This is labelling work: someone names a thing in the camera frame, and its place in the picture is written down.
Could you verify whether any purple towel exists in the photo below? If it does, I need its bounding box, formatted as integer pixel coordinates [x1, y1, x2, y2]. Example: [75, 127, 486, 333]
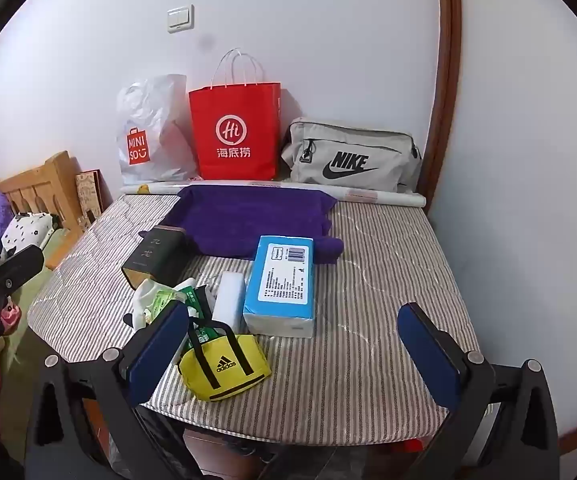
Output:
[138, 185, 344, 267]

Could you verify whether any patterned gift box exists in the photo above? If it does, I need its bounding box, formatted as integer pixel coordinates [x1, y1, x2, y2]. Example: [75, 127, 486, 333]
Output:
[75, 170, 106, 226]

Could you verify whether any white light switch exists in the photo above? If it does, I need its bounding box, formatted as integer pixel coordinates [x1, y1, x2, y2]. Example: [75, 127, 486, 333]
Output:
[167, 5, 195, 34]

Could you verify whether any striped mattress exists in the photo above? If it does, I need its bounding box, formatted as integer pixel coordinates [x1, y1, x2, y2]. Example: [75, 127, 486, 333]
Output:
[27, 192, 494, 448]

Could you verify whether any white plastic shopping bag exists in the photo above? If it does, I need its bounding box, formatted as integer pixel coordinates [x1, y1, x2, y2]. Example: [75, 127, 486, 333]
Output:
[116, 74, 202, 186]

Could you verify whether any blue tissue pack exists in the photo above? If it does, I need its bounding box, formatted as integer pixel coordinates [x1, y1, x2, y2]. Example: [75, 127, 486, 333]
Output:
[242, 235, 315, 338]

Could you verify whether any grey waist bag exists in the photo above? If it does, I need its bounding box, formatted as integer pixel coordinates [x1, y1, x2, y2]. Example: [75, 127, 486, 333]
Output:
[281, 117, 424, 195]

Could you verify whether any dark green tin box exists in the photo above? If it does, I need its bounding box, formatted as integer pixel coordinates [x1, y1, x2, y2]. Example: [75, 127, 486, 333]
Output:
[121, 226, 189, 293]

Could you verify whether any brown wooden door frame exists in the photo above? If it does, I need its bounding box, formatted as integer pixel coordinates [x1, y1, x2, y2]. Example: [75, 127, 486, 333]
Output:
[418, 0, 464, 226]

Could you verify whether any green cassette-print packet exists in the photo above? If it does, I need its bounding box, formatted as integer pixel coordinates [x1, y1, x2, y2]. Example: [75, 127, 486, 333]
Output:
[147, 287, 189, 322]

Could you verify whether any yellow mini bag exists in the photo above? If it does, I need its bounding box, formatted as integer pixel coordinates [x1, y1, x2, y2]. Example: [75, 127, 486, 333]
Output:
[177, 317, 273, 403]

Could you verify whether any pink plush toy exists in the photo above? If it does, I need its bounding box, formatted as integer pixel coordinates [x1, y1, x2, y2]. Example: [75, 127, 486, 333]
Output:
[0, 305, 22, 333]

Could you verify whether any spotted white pillow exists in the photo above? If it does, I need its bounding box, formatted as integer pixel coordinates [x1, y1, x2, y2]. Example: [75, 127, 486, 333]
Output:
[0, 212, 54, 256]

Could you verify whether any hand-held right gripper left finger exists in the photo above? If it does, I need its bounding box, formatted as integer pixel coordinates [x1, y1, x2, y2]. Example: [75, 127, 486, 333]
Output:
[24, 303, 204, 480]

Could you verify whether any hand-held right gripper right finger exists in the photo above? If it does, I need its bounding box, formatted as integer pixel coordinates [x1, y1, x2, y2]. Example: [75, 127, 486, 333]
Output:
[398, 303, 561, 480]

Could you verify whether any wooden headboard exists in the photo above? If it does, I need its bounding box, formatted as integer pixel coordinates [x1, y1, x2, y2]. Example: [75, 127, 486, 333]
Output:
[0, 151, 86, 271]

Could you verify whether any red paper bag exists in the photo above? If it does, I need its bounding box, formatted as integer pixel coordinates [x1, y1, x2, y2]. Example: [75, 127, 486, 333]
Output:
[188, 49, 282, 182]

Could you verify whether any white paper roll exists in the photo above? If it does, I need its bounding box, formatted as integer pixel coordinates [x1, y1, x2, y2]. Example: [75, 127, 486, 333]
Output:
[120, 180, 428, 208]

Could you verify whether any green stick pack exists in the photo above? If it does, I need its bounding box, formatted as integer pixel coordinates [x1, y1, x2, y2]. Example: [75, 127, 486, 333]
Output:
[183, 285, 214, 356]

